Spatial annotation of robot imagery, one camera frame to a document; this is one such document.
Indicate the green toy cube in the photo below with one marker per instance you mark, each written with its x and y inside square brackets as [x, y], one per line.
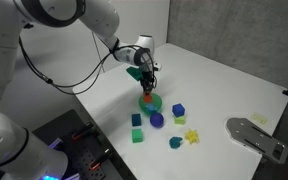
[137, 135]

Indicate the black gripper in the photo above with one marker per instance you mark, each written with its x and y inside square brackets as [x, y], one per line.
[148, 75]

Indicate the dark blue toy cube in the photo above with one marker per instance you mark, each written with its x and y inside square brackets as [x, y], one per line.
[136, 119]

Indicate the yellow spiky toy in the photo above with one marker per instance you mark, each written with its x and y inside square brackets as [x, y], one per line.
[191, 136]

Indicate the blue pentagon block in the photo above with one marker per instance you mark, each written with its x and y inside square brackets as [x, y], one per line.
[178, 109]

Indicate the green plastic bowl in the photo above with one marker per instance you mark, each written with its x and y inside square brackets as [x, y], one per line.
[157, 101]

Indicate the orange toy block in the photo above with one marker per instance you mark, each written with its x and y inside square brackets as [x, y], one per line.
[147, 98]

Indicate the pale yellow sticker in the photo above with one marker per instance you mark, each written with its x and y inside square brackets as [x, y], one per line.
[259, 118]

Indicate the green wrist camera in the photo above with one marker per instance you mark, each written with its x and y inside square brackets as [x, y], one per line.
[134, 73]

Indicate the light green toy block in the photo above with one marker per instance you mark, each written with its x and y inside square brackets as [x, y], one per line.
[180, 120]

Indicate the gray metal plate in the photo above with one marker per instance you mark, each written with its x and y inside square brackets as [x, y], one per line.
[255, 138]

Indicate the black perforated board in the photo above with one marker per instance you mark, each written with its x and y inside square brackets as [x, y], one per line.
[67, 123]

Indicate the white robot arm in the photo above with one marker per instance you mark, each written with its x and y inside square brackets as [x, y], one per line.
[97, 13]

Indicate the light blue toy figure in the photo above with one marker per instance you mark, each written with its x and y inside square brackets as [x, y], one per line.
[151, 107]

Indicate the teal toy animal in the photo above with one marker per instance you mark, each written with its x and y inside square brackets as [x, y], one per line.
[175, 142]

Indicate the blue round block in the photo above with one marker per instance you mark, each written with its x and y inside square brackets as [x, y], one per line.
[157, 119]

